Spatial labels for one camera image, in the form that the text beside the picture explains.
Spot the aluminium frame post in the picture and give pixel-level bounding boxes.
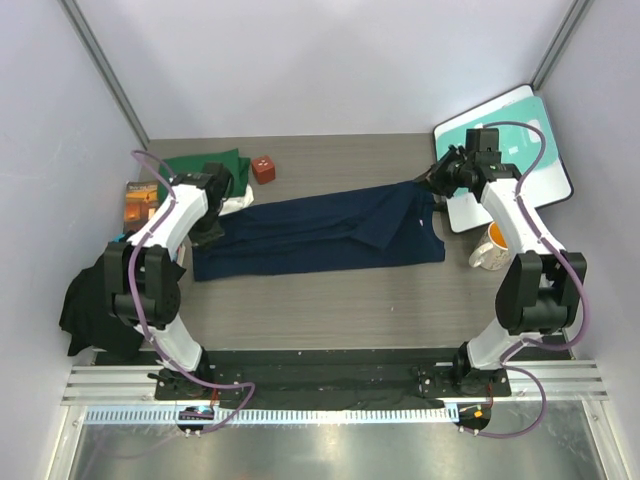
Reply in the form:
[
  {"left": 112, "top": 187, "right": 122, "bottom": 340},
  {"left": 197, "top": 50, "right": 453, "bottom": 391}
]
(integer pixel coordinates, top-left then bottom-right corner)
[
  {"left": 58, "top": 0, "right": 150, "bottom": 148},
  {"left": 530, "top": 0, "right": 594, "bottom": 91}
]

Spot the white mug orange inside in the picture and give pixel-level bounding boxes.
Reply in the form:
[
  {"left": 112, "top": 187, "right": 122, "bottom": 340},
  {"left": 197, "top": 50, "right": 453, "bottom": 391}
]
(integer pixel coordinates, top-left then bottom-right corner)
[{"left": 468, "top": 222, "right": 511, "bottom": 271}]

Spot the white folded t-shirt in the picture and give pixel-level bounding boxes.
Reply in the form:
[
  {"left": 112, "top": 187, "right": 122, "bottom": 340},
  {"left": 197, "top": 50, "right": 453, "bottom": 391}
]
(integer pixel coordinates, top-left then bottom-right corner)
[{"left": 219, "top": 185, "right": 254, "bottom": 216}]

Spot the brown cover book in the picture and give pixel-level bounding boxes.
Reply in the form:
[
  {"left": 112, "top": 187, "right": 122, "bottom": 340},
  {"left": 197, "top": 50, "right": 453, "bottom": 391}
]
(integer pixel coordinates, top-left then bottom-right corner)
[{"left": 123, "top": 181, "right": 161, "bottom": 234}]

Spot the black crumpled t-shirt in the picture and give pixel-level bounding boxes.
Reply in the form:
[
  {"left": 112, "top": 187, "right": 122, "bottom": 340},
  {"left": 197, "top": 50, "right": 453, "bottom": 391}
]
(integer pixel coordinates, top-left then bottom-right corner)
[{"left": 58, "top": 259, "right": 187, "bottom": 357}]

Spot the right aluminium frame post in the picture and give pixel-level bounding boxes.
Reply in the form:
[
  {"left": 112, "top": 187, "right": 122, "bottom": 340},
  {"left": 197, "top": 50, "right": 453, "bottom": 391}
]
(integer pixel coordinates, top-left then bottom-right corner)
[{"left": 530, "top": 0, "right": 594, "bottom": 91}]

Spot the red cube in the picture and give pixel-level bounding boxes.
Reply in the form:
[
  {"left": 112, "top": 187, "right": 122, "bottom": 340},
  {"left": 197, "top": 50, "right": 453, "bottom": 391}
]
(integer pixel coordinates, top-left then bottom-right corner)
[{"left": 251, "top": 155, "right": 276, "bottom": 185}]

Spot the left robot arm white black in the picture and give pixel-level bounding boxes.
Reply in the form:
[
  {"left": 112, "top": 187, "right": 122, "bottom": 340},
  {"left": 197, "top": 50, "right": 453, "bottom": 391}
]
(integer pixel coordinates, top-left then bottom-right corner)
[{"left": 103, "top": 162, "right": 234, "bottom": 399}]

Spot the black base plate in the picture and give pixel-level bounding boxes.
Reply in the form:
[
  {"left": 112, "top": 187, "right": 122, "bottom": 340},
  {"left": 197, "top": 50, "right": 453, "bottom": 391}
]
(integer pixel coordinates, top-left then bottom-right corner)
[{"left": 150, "top": 348, "right": 511, "bottom": 410}]

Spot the white whiteboard black frame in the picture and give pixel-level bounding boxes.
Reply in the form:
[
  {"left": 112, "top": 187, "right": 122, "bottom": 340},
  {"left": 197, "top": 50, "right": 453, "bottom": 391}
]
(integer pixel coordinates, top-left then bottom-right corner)
[{"left": 440, "top": 85, "right": 573, "bottom": 208}]

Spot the teal folding board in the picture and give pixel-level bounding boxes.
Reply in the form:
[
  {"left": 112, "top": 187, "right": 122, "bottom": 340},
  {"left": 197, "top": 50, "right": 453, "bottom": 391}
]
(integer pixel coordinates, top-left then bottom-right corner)
[{"left": 434, "top": 96, "right": 559, "bottom": 173}]

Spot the left aluminium frame post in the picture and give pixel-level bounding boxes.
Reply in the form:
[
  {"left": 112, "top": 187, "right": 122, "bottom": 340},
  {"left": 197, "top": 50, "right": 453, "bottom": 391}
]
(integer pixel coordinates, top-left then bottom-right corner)
[{"left": 58, "top": 0, "right": 150, "bottom": 148}]

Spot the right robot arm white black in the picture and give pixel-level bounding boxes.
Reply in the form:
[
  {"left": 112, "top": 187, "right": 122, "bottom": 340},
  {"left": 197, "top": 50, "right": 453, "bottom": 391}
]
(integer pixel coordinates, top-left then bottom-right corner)
[{"left": 417, "top": 122, "right": 589, "bottom": 395}]

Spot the navy blue t-shirt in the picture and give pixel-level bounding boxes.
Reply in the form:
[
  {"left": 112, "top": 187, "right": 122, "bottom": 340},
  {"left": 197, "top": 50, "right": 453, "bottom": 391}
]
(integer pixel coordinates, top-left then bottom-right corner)
[{"left": 193, "top": 181, "right": 446, "bottom": 282}]

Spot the green folded t-shirt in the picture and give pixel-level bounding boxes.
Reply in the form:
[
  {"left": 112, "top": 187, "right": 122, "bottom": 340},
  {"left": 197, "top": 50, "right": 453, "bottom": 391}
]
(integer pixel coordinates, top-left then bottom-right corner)
[{"left": 165, "top": 149, "right": 251, "bottom": 198}]

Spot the purple cable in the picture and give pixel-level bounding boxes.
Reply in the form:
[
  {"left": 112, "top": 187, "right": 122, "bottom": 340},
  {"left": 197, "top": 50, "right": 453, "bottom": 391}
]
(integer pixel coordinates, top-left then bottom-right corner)
[
  {"left": 469, "top": 120, "right": 592, "bottom": 438},
  {"left": 127, "top": 149, "right": 257, "bottom": 435}
]

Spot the white slotted cable duct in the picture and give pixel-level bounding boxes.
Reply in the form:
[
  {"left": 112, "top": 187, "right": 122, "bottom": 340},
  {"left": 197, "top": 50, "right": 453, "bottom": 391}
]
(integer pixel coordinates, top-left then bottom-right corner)
[{"left": 84, "top": 404, "right": 459, "bottom": 427}]

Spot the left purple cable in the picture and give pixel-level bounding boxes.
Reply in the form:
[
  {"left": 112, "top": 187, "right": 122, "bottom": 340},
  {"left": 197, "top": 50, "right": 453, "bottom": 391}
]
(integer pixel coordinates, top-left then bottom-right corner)
[{"left": 127, "top": 149, "right": 257, "bottom": 435}]

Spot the teal t-shirt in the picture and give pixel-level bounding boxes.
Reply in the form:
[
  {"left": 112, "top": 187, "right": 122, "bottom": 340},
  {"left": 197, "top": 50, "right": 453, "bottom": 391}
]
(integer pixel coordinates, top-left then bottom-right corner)
[{"left": 108, "top": 235, "right": 189, "bottom": 263}]

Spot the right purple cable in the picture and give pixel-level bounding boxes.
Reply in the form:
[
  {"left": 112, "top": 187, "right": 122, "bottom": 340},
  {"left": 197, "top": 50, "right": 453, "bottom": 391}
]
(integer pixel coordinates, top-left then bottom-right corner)
[{"left": 469, "top": 120, "right": 592, "bottom": 438}]

